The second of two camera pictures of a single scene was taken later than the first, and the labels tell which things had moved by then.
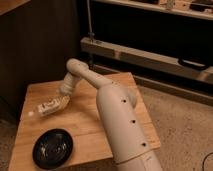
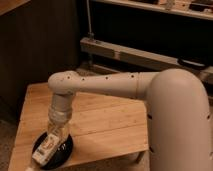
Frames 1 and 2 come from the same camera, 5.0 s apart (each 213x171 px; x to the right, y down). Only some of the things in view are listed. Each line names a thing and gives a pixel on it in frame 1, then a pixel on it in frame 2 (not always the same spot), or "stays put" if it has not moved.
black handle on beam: (194, 64) stays put
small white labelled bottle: (52, 105) → (47, 146)
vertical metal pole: (90, 34) stays put
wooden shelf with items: (201, 9) stays put
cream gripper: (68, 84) → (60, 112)
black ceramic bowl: (53, 148) stays put
